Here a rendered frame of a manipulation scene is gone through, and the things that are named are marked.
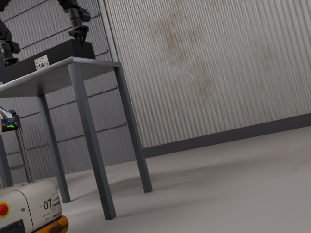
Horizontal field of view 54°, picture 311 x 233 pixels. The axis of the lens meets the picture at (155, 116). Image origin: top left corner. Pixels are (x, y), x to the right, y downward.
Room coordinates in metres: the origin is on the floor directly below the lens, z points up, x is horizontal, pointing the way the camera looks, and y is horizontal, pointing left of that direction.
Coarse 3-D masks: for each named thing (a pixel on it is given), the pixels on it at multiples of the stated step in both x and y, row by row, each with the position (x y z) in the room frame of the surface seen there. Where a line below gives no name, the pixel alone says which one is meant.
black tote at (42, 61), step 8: (72, 40) 1.58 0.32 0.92; (56, 48) 1.62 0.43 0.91; (64, 48) 1.60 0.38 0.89; (72, 48) 1.58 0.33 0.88; (80, 48) 1.62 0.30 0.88; (88, 48) 1.69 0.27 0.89; (32, 56) 1.70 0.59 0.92; (40, 56) 1.67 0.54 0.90; (48, 56) 1.65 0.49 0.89; (56, 56) 1.63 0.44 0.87; (64, 56) 1.61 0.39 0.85; (80, 56) 1.61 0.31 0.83; (88, 56) 1.67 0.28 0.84; (16, 64) 1.76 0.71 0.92; (24, 64) 1.73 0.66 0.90; (32, 64) 1.71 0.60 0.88; (40, 64) 1.68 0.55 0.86; (48, 64) 1.66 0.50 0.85; (8, 72) 1.79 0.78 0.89; (16, 72) 1.76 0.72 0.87; (24, 72) 1.74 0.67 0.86; (32, 72) 1.71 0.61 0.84; (8, 80) 1.80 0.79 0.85
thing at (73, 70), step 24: (48, 72) 1.52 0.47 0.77; (72, 72) 1.46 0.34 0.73; (96, 72) 1.81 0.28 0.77; (120, 72) 1.82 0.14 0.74; (0, 96) 1.81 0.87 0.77; (24, 96) 2.00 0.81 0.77; (48, 120) 2.11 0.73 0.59; (0, 144) 1.75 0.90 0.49; (96, 144) 1.46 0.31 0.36; (0, 168) 1.74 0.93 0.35; (96, 168) 1.45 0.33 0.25; (144, 168) 1.82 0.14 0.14; (144, 192) 1.83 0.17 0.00
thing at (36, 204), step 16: (0, 192) 1.18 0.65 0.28; (16, 192) 1.10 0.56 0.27; (32, 192) 1.14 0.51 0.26; (48, 192) 1.20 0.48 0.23; (0, 208) 1.00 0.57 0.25; (16, 208) 1.06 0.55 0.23; (32, 208) 1.12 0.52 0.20; (48, 208) 1.18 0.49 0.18; (0, 224) 1.00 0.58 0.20; (16, 224) 1.04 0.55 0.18; (32, 224) 1.10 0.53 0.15; (48, 224) 1.17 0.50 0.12; (64, 224) 1.23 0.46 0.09
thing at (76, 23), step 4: (72, 20) 1.62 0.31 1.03; (76, 20) 1.62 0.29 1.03; (80, 20) 1.64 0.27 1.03; (72, 24) 1.63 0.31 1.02; (76, 24) 1.62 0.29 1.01; (80, 24) 1.63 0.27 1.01; (72, 28) 1.64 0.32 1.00; (76, 28) 1.62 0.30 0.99; (80, 28) 1.61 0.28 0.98; (88, 28) 1.65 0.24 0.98
